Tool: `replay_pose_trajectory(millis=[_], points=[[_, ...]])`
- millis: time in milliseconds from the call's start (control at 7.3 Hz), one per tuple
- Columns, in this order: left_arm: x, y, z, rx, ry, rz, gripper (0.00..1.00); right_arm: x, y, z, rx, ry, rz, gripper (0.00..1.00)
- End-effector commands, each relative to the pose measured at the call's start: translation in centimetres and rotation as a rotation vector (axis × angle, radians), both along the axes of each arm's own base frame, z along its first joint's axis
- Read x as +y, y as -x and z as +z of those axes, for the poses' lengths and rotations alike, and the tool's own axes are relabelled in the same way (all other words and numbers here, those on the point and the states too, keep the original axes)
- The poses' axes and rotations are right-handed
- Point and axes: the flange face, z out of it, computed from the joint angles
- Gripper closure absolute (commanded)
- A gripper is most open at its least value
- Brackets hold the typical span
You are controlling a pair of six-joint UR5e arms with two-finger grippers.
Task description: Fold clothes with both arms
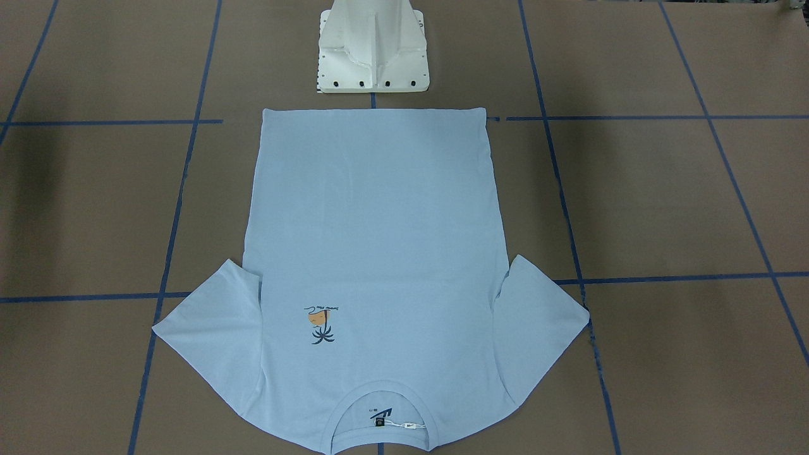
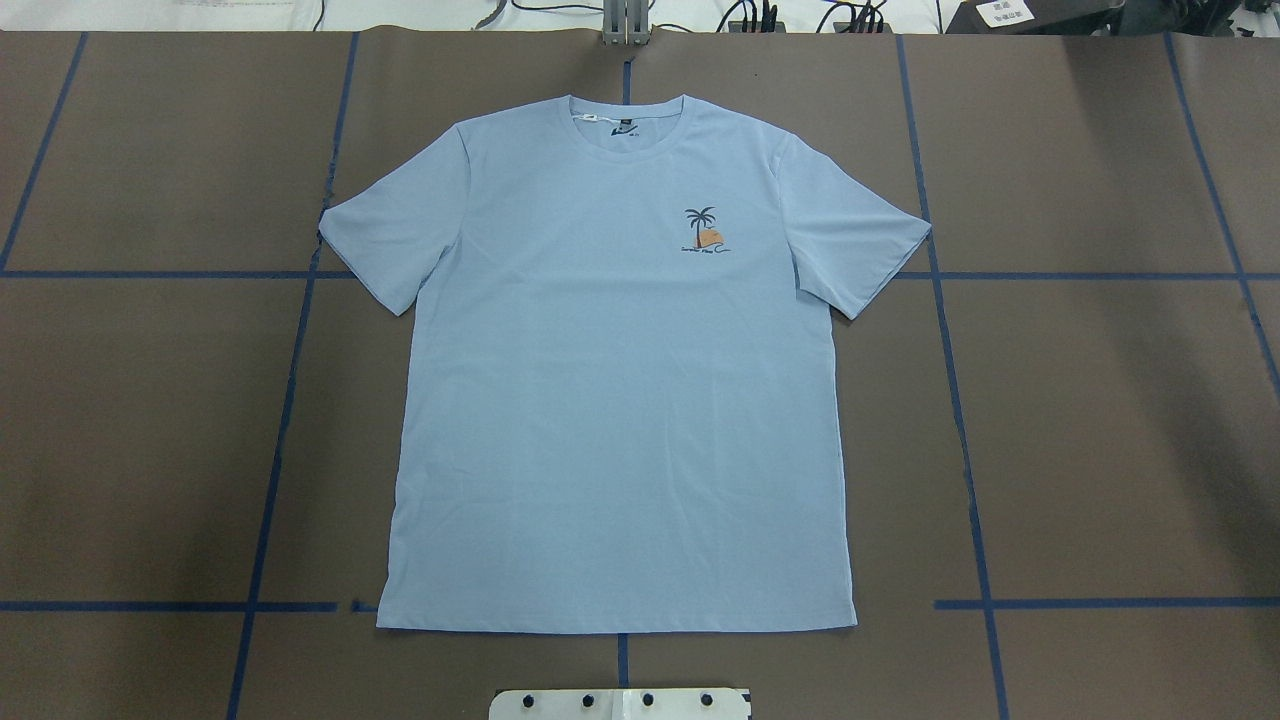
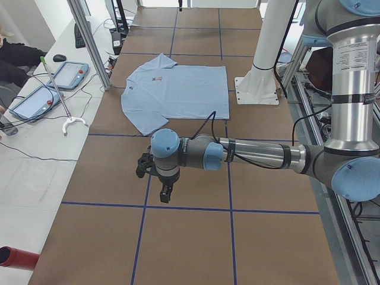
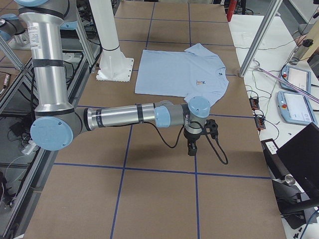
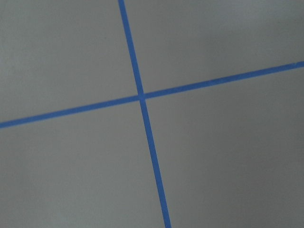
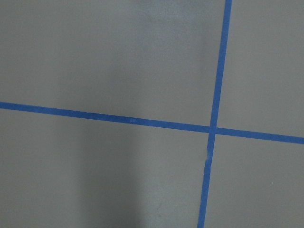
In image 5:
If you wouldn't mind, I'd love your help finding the blue tape line lengthwise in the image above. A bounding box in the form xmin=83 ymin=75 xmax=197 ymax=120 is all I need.
xmin=118 ymin=0 xmax=171 ymax=228

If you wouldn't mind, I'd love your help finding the blue tape line crosswise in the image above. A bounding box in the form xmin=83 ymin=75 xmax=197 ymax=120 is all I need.
xmin=0 ymin=61 xmax=304 ymax=129

